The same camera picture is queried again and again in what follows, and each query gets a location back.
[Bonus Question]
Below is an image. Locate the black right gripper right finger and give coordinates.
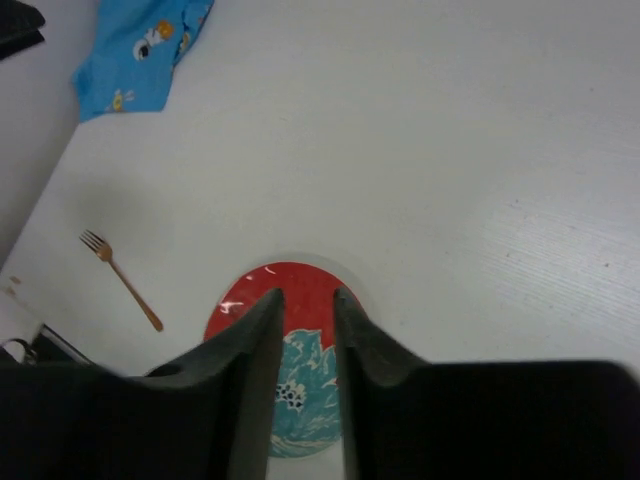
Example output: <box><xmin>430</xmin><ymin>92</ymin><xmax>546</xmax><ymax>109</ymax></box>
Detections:
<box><xmin>333</xmin><ymin>288</ymin><xmax>639</xmax><ymax>479</ymax></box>

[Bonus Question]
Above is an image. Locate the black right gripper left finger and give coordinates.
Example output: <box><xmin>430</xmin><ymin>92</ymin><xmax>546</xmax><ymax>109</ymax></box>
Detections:
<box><xmin>1</xmin><ymin>289</ymin><xmax>285</xmax><ymax>479</ymax></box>

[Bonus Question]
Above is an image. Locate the red and teal plate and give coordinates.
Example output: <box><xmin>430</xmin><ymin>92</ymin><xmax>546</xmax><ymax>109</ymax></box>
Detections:
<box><xmin>204</xmin><ymin>261</ymin><xmax>343</xmax><ymax>459</ymax></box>

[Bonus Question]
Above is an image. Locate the copper fork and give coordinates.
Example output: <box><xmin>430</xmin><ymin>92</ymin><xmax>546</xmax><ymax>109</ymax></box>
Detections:
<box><xmin>80</xmin><ymin>230</ymin><xmax>164</xmax><ymax>332</ymax></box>

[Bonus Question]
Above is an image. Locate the blue space-print placemat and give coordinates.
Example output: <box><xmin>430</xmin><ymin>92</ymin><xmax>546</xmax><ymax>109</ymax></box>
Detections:
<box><xmin>72</xmin><ymin>0</ymin><xmax>214</xmax><ymax>122</ymax></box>

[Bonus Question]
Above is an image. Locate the black left arm gripper part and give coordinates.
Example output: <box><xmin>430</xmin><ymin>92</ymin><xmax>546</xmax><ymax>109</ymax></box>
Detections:
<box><xmin>0</xmin><ymin>0</ymin><xmax>46</xmax><ymax>60</ymax></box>

